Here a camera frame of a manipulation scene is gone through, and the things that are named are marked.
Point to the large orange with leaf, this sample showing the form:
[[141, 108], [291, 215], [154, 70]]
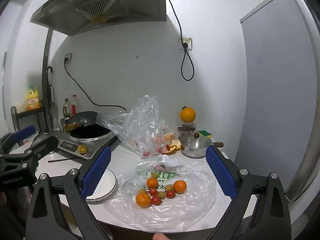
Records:
[[188, 115]]

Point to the grey vertical pipe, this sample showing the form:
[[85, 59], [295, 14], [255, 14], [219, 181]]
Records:
[[47, 55]]

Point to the yellow detergent bottle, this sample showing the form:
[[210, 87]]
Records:
[[32, 101]]

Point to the yellow-green sponge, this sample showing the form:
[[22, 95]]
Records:
[[205, 133]]

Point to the yellow cherry tomato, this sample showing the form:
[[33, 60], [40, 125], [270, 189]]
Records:
[[161, 194], [154, 174], [169, 187], [142, 191]]

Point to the white wall socket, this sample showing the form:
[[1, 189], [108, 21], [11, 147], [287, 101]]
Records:
[[68, 56], [185, 40]]

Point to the white plate with dark rim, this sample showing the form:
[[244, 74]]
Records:
[[107, 182]]

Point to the bagged red cherry tomato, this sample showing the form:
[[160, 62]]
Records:
[[145, 153], [160, 150]]

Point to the black shelf rack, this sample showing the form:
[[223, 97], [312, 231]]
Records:
[[27, 112]]

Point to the silver induction cooker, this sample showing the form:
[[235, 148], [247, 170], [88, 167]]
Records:
[[95, 135]]

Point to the orange peels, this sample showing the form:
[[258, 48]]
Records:
[[173, 145]]

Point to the gold cooker knob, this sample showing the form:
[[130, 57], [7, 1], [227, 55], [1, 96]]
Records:
[[82, 149]]

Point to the clear box of dark fruit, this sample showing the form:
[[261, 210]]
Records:
[[186, 128]]

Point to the grey door panel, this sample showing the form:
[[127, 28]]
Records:
[[275, 80]]

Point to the clear crumpled plastic bag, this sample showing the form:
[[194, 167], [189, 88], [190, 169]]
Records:
[[140, 120]]

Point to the steel pot with lid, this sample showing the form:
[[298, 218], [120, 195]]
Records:
[[196, 146]]

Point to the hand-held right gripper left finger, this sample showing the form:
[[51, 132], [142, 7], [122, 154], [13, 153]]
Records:
[[96, 172]]

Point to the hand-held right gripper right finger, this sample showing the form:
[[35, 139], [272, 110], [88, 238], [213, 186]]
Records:
[[221, 172]]

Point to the black chopstick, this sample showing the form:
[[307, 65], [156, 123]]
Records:
[[65, 159]]

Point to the steel wall rail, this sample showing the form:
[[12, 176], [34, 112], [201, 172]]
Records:
[[4, 80]]

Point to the green-printed plastic bag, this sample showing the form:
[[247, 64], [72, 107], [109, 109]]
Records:
[[190, 205]]

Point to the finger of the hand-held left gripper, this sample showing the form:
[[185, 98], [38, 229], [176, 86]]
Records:
[[23, 132], [46, 143]]

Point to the person's right hand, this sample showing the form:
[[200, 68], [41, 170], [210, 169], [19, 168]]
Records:
[[160, 237]]

